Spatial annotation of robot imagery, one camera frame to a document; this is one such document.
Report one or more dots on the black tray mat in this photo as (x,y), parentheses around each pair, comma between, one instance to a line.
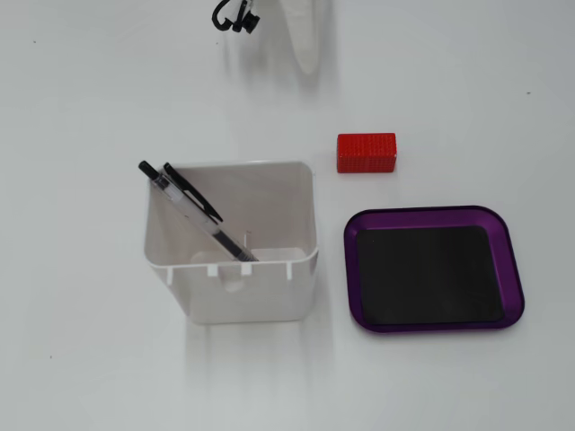
(427,274)

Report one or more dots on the purple metal tray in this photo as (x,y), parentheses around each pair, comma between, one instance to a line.
(512,278)

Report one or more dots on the red studded cube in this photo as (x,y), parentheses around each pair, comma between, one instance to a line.
(366,152)

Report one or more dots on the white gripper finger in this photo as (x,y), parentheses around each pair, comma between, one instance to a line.
(305,31)

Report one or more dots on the white plastic box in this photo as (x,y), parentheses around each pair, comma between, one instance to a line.
(251,292)

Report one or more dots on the black clear pen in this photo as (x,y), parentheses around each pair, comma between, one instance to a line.
(197,215)

